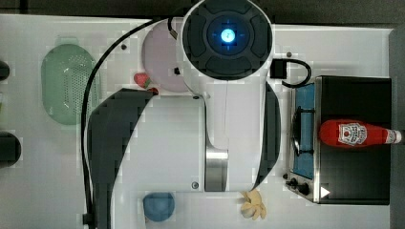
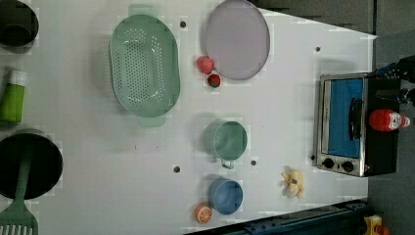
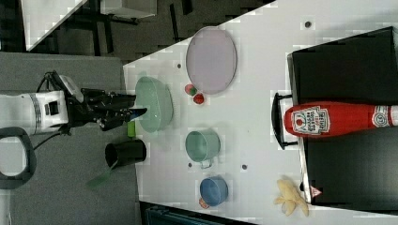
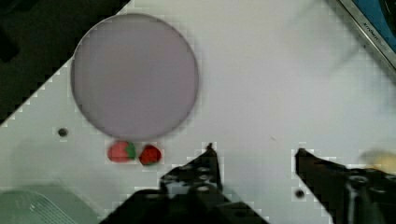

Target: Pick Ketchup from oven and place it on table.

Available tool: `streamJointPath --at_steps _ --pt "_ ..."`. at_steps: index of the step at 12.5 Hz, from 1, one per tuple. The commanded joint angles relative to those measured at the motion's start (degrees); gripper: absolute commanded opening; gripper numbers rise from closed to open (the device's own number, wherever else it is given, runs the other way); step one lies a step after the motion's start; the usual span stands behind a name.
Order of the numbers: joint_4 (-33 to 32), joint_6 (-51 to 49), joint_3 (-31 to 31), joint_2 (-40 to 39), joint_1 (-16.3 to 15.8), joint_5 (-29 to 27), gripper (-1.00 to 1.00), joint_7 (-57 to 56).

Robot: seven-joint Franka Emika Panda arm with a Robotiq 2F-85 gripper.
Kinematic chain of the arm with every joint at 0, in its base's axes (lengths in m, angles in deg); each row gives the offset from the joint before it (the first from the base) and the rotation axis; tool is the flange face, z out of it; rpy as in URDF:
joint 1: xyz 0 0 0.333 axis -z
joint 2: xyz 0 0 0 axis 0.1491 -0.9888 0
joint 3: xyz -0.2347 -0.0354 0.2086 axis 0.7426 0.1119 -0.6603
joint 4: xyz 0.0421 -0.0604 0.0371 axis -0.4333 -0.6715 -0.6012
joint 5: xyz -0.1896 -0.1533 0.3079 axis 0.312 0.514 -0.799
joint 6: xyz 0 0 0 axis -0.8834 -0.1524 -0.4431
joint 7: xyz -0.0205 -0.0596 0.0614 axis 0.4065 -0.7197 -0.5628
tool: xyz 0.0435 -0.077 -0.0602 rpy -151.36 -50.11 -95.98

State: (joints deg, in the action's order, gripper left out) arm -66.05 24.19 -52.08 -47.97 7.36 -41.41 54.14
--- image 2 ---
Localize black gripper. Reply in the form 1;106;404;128
368;56;415;104

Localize red ketchup bottle toy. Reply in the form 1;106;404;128
369;109;411;132

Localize yellow toy object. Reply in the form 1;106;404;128
364;215;391;235

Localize peeled banana toy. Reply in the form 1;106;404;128
282;169;304;199

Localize lilac round plate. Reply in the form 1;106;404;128
204;0;270;79

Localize red strawberry toy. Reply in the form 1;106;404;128
207;74;221;88

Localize green metal mug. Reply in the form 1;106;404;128
203;119;248;169

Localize pink strawberry toy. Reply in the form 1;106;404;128
197;56;214;74

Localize blue metal mug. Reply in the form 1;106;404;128
207;177;244;215

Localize orange slice toy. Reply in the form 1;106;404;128
195;203;212;224

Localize green plastic colander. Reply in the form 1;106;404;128
109;4;180;127

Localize black round pot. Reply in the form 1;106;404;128
0;133;64;200

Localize green bottle white cap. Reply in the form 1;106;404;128
0;70;27;123

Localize green spatula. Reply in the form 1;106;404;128
0;146;38;235

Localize blue metal frame rail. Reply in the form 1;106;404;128
187;200;374;235

